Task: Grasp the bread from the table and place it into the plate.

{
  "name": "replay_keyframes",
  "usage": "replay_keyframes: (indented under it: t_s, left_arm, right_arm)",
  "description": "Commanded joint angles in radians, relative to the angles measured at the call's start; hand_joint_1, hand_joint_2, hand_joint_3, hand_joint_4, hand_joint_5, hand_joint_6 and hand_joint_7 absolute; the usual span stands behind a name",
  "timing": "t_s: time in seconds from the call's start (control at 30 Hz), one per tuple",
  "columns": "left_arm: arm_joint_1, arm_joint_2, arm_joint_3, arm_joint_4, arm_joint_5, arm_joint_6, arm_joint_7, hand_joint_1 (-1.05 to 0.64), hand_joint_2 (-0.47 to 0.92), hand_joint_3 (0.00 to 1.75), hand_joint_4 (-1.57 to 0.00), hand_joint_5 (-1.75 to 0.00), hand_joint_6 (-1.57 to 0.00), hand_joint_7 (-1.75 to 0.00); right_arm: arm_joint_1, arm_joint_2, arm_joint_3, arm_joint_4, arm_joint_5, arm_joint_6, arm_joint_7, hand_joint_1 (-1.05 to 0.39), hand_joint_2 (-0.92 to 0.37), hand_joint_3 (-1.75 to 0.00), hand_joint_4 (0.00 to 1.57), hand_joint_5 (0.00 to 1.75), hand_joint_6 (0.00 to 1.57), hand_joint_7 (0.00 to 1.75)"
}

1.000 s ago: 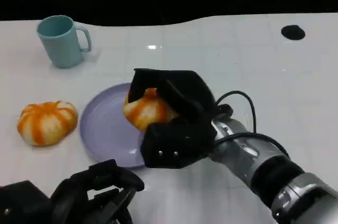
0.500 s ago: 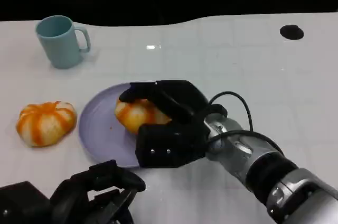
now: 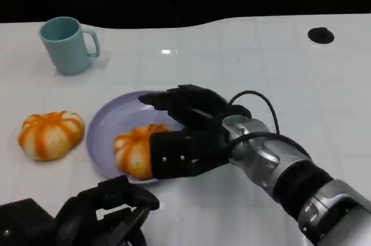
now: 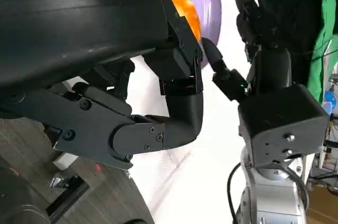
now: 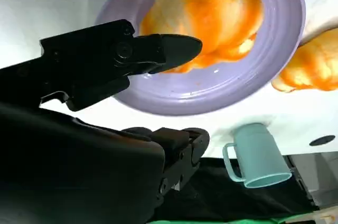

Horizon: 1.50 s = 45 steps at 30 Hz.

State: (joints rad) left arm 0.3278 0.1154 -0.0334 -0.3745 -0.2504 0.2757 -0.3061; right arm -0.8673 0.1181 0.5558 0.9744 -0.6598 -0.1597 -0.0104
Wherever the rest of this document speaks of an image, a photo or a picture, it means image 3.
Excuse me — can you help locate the pale green mug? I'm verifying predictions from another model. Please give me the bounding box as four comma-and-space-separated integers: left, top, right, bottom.
39, 17, 101, 76

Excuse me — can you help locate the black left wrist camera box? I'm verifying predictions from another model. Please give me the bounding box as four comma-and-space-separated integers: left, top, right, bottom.
0, 198, 59, 246

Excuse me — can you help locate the orange and white bread roll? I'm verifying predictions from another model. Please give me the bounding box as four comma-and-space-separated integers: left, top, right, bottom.
112, 124, 171, 182
17, 110, 86, 162

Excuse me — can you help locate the black table cable grommet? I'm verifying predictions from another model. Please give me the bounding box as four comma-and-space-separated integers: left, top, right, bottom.
307, 27, 335, 45

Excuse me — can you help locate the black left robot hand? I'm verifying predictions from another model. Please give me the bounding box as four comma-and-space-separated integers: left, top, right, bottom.
54, 175, 161, 246

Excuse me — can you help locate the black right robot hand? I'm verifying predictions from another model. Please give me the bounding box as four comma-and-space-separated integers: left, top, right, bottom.
137, 84, 252, 181

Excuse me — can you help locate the lilac plate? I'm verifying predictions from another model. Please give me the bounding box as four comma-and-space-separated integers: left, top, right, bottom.
86, 91, 192, 185

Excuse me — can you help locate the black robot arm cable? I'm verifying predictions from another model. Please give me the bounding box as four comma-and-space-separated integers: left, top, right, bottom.
227, 90, 312, 160

